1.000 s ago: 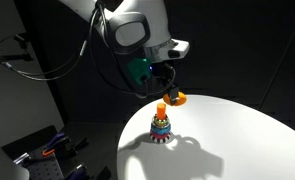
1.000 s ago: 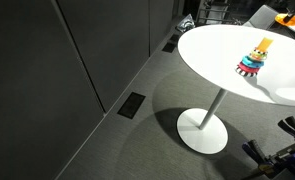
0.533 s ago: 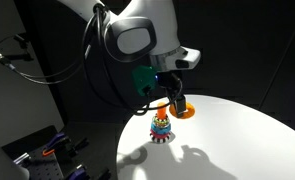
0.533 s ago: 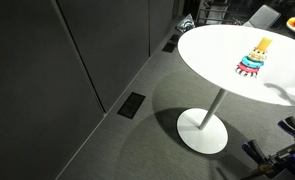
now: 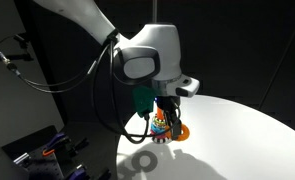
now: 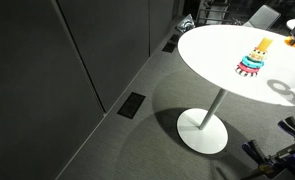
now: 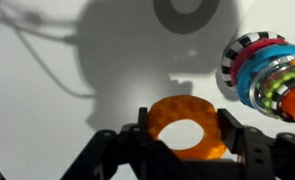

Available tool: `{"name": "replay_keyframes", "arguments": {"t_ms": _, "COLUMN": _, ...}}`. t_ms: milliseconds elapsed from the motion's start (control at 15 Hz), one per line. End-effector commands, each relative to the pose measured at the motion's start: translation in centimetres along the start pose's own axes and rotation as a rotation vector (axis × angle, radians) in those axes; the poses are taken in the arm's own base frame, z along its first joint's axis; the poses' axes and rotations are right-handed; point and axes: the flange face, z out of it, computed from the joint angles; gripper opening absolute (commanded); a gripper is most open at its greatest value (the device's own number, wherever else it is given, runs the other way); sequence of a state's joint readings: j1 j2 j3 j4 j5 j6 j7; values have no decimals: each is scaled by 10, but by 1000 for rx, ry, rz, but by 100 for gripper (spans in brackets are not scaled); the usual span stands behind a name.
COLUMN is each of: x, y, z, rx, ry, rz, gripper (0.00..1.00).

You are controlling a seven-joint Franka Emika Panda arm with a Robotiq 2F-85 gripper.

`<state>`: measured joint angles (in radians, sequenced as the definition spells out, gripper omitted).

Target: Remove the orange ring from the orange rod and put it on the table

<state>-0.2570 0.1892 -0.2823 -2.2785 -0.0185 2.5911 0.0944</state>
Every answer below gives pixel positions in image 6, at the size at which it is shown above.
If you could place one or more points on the orange rod with striped base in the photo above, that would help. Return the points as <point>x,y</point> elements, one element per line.
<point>265,43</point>

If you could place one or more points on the black camera mount rig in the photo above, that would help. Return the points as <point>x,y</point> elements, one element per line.
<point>287,161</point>

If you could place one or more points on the silver shiny floor object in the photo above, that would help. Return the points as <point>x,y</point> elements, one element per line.
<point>187,22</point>

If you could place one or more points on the black floor outlet box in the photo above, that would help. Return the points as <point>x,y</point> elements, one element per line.
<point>131,105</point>
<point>168,47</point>

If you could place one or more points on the white table pedestal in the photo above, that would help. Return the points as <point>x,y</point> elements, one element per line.
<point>203,133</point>

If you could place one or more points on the grey mesh chair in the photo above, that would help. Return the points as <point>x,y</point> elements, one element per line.
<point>263,16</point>

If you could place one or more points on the white round side table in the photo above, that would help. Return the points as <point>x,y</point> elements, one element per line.
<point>293,24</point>

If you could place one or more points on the dark metal frame rack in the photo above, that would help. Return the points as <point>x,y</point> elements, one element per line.
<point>214,11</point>

